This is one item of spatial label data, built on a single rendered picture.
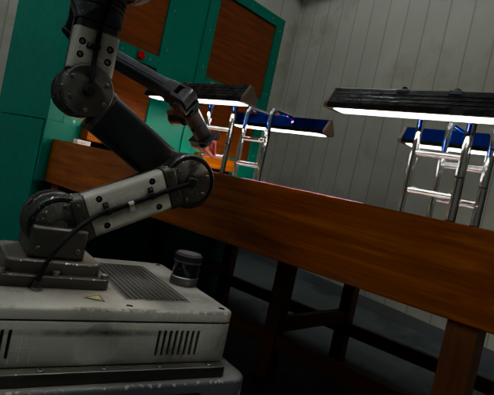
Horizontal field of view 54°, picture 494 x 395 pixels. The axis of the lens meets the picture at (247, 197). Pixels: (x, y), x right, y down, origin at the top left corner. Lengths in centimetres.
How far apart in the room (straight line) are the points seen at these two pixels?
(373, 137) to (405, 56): 67
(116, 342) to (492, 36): 325
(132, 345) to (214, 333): 18
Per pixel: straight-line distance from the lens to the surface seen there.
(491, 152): 179
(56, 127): 225
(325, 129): 223
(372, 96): 151
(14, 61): 266
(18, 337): 94
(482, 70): 368
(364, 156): 411
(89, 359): 99
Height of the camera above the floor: 76
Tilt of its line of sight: 2 degrees down
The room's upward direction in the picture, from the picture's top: 12 degrees clockwise
